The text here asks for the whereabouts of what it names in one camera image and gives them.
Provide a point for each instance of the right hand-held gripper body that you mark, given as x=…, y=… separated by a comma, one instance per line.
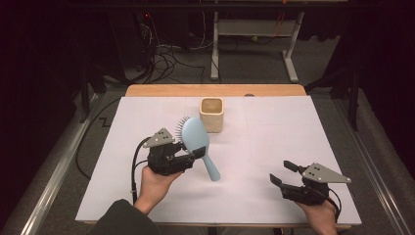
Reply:
x=303, y=192

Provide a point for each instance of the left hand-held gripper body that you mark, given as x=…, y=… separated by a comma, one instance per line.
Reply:
x=166, y=163

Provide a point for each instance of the light blue hairbrush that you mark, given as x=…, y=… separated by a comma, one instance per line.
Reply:
x=195, y=133

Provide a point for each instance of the beige square cup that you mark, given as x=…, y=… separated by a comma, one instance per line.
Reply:
x=213, y=124

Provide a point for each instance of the person's left hand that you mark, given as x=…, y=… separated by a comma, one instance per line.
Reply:
x=153, y=189

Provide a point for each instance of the person's right hand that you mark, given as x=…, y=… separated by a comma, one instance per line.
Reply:
x=321, y=217

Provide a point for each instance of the white table mat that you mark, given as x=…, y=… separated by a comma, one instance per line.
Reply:
x=248, y=156

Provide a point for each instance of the dark round table grommet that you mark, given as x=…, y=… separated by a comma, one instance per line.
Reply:
x=249, y=95

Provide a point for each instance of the black metal stand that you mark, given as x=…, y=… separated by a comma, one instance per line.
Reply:
x=84, y=98
x=354, y=98

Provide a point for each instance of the small yellow-green ball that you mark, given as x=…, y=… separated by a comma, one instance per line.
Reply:
x=254, y=38

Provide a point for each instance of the aluminium floor rail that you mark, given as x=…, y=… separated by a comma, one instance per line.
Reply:
x=375, y=176
x=55, y=176

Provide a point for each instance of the white metal stand frame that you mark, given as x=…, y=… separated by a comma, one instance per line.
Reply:
x=254, y=27

